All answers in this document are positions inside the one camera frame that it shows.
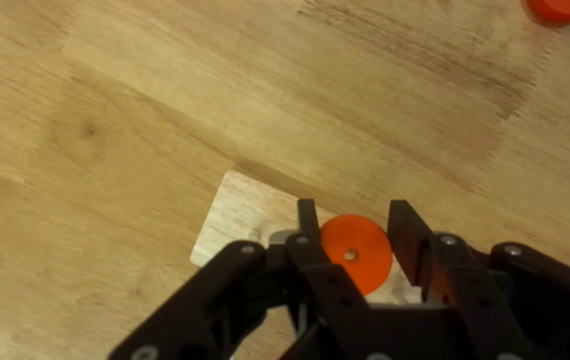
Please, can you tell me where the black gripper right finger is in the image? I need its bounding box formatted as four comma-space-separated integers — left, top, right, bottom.
388, 197, 570, 360

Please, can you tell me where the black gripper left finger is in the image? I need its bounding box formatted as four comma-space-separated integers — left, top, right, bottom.
107, 197, 393, 360

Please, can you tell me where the orange disc with hole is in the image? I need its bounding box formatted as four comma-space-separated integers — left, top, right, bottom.
525, 0, 570, 28
319, 211, 396, 297

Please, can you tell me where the wooden board with clear pegs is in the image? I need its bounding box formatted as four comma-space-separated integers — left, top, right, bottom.
189, 168, 428, 308

